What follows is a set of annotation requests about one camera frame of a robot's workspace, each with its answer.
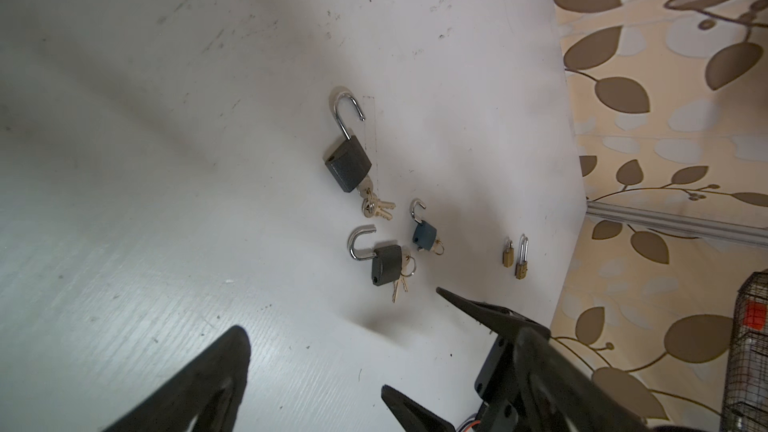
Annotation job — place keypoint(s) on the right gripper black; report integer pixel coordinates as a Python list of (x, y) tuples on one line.
[(496, 382)]

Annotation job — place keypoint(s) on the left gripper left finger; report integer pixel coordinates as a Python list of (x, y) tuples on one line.
[(205, 395)]

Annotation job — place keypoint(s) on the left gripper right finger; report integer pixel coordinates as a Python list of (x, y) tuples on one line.
[(556, 395)]

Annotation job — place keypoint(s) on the brass padlock long shackle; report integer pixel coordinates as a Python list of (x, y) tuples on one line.
[(521, 266)]

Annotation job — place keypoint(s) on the brass padlock with key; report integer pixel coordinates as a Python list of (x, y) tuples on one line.
[(508, 254)]

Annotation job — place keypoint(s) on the black padlock with keys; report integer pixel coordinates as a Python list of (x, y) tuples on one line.
[(391, 264)]

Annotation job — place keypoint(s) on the blue small padlock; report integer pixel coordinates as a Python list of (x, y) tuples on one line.
[(425, 236)]

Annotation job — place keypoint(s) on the red cap bottle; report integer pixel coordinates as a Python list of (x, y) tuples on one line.
[(755, 315)]

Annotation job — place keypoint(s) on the dark small padlock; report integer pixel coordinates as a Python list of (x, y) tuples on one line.
[(349, 163)]

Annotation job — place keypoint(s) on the black wire basket right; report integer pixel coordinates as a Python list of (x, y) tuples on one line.
[(744, 406)]

